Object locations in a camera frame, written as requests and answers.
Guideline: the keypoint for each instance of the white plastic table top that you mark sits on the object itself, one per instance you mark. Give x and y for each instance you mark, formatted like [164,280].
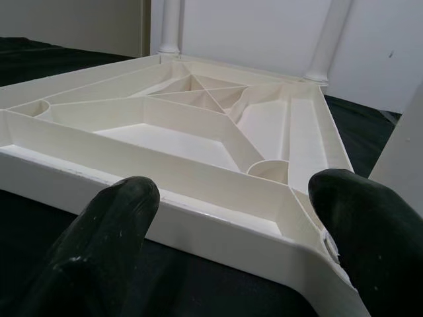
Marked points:
[165,138]

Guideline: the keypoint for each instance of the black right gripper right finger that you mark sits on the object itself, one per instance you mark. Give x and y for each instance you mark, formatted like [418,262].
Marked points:
[373,237]

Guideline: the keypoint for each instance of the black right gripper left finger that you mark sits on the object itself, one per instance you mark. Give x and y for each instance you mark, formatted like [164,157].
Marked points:
[96,251]

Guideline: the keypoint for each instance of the black tablecloth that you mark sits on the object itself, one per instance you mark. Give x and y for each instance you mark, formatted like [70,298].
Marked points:
[33,66]

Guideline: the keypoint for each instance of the white plastic table leg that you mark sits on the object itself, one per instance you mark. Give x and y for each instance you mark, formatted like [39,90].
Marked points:
[325,43]
[170,26]
[401,138]

